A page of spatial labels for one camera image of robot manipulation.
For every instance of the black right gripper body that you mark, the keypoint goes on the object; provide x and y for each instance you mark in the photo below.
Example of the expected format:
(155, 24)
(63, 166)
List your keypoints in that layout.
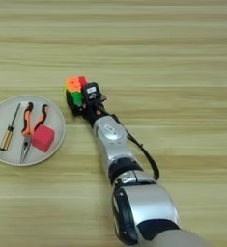
(94, 111)

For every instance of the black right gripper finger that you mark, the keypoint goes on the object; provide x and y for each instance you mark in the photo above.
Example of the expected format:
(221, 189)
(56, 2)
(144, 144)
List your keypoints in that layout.
(74, 110)

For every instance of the multicoloured puzzle cube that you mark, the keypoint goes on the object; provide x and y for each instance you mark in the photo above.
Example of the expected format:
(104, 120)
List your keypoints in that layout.
(74, 87)

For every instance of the red foam cube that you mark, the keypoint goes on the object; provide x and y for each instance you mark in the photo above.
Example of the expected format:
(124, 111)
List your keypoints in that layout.
(43, 137)

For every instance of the orange and black needle-nose pliers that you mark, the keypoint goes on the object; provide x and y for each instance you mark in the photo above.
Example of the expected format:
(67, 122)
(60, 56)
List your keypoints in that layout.
(27, 128)

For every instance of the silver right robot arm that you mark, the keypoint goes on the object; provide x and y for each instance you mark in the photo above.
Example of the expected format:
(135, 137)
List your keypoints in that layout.
(118, 144)

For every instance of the round grey plate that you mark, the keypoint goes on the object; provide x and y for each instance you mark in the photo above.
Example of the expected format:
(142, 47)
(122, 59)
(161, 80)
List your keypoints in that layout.
(12, 154)

